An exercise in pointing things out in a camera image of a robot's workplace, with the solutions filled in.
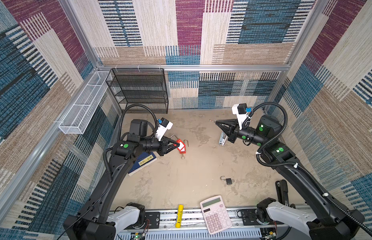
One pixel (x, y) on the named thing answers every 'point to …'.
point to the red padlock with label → (182, 147)
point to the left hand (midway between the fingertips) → (177, 142)
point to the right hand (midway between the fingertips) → (217, 124)
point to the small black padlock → (229, 181)
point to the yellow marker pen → (179, 216)
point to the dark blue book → (143, 160)
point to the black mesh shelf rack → (132, 86)
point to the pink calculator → (216, 214)
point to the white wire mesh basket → (76, 121)
